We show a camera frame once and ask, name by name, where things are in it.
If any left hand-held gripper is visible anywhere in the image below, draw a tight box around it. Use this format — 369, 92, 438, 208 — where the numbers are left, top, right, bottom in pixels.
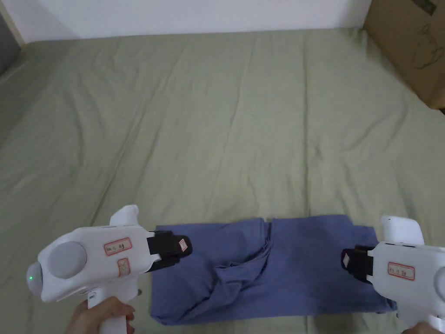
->
27, 204, 194, 334

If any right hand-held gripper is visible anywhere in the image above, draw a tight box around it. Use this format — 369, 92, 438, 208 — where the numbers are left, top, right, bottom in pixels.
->
341, 215, 445, 334

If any blue garment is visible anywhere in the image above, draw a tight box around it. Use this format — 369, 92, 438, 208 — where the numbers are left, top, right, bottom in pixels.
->
149, 215, 398, 326

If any person's right hand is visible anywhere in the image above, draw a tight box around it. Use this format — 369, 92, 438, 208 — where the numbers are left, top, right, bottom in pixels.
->
404, 321, 437, 334

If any person's left hand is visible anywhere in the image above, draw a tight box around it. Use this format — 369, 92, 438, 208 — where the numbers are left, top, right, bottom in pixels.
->
66, 288, 143, 334

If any bed with pale green sheet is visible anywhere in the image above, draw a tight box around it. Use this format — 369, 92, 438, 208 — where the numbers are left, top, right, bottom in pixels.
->
0, 26, 445, 334

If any brown cardboard carton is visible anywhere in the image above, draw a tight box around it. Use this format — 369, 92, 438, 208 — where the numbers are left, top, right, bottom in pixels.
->
362, 0, 445, 116

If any grey headboard with wooden edge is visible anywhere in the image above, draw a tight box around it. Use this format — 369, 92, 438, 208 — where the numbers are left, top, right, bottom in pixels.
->
0, 4, 29, 80

